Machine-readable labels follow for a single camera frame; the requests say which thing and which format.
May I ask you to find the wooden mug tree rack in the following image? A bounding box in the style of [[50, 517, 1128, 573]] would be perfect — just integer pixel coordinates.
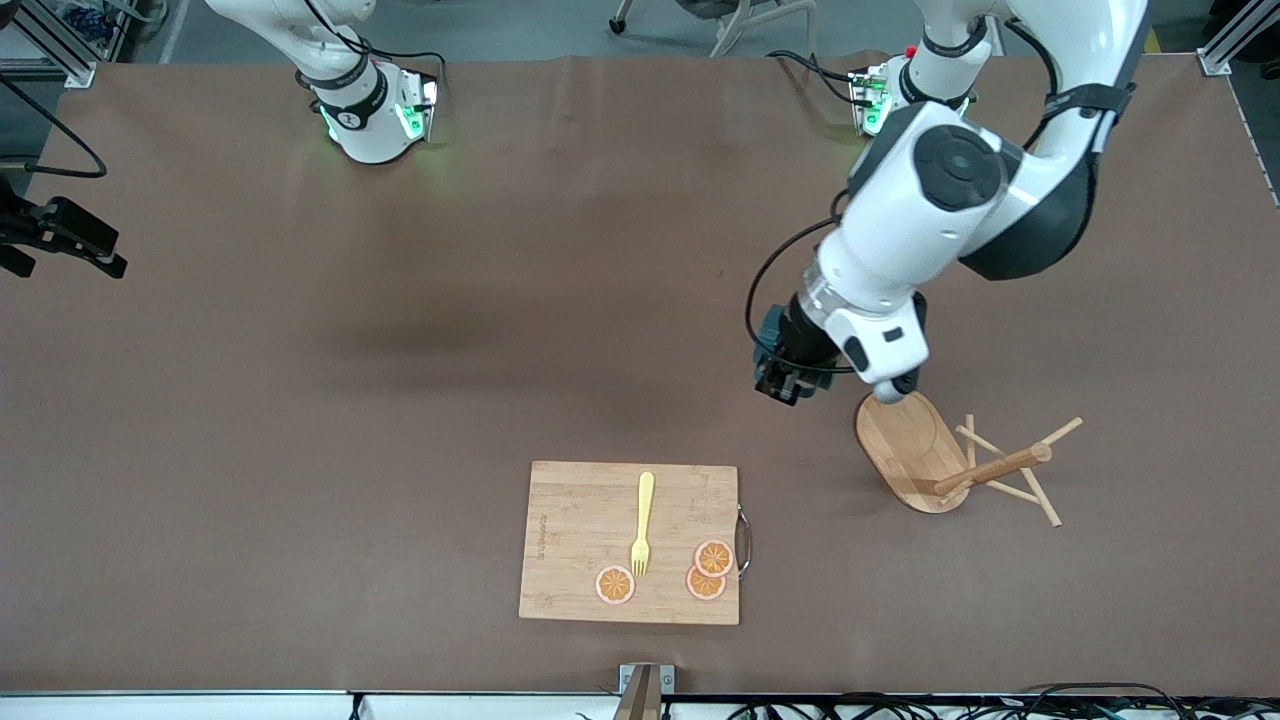
[[855, 388, 1084, 529]]

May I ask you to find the black arm base cable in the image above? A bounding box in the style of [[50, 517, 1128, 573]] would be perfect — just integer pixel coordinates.
[[300, 0, 448, 96], [765, 48, 871, 108]]

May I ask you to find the bamboo cutting board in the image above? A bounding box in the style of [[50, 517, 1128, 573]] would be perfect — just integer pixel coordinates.
[[518, 460, 741, 627]]

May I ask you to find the aluminium frame profile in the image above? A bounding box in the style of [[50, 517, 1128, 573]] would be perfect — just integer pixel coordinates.
[[0, 0, 98, 89], [1197, 0, 1263, 77]]

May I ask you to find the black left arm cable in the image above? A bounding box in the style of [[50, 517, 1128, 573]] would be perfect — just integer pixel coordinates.
[[745, 190, 851, 379]]

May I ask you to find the yellow plastic fork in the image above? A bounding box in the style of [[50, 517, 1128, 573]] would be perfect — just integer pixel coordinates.
[[630, 471, 656, 579]]

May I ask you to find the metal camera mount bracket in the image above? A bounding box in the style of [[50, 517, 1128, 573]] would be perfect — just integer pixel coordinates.
[[612, 663, 675, 720]]

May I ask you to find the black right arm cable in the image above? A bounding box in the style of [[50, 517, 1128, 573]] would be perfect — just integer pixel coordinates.
[[0, 75, 108, 181]]

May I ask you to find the silver base connector block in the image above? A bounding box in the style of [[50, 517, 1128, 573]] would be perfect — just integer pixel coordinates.
[[395, 70, 441, 143], [848, 65, 896, 136]]

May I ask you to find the office chair base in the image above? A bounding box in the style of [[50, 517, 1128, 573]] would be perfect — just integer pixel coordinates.
[[608, 0, 819, 58]]

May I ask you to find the black cable bundle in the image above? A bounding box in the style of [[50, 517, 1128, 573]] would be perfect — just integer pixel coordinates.
[[575, 683, 1280, 720]]

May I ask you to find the teal mug with yellow inside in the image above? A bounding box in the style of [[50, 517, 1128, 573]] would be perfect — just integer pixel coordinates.
[[753, 305, 796, 351]]

